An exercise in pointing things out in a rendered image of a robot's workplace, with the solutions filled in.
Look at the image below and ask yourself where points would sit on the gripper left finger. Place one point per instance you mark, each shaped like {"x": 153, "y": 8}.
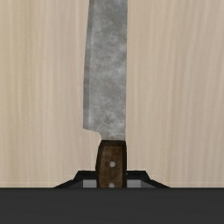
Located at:
{"x": 84, "y": 180}

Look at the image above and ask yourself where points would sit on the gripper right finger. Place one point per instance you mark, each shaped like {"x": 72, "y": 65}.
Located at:
{"x": 137, "y": 180}

